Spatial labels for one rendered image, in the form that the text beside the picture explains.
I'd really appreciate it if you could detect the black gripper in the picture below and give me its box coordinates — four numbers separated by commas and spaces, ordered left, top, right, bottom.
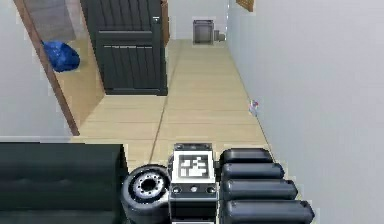
120, 163, 173, 224

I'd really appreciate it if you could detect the grey square bin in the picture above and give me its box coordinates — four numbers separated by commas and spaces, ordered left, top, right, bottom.
192, 19, 215, 45

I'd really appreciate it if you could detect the small colourful object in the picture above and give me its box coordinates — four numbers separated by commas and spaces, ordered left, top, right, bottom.
248, 99, 260, 117

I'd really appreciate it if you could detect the black room door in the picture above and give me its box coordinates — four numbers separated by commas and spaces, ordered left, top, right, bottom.
79, 0, 169, 97

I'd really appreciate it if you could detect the blue bag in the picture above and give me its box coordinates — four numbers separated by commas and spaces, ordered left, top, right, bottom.
41, 40, 81, 74

